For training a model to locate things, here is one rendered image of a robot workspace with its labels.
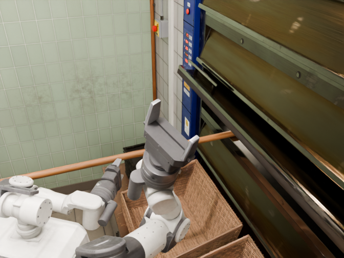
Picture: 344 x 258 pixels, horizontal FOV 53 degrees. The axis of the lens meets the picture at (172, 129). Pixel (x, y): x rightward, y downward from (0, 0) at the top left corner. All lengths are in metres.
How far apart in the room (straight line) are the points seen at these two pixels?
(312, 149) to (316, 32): 0.34
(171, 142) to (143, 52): 1.99
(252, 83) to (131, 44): 1.41
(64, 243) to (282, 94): 0.83
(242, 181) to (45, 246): 0.99
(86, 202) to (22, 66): 1.55
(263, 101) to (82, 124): 1.80
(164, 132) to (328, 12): 0.60
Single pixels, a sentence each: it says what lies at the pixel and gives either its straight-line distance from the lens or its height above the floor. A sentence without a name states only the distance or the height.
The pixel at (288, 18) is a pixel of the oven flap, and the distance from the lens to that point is 1.19.
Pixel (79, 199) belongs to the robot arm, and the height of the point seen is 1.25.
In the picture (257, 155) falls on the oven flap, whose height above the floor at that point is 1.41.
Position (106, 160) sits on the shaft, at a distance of 1.47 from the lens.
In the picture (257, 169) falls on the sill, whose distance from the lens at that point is 1.48.
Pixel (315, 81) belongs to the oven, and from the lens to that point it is 1.10.
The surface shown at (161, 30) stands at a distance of 2.27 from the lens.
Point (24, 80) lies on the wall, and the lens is 2.63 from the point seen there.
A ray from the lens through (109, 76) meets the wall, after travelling 2.66.
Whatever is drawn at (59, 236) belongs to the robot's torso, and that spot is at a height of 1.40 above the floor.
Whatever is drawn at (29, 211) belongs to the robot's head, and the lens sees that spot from 0.87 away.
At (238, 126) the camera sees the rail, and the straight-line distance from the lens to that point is 1.23.
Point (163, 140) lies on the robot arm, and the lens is 0.69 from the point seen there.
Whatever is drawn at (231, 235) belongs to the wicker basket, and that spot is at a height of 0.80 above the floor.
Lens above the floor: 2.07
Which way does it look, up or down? 32 degrees down
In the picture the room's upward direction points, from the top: straight up
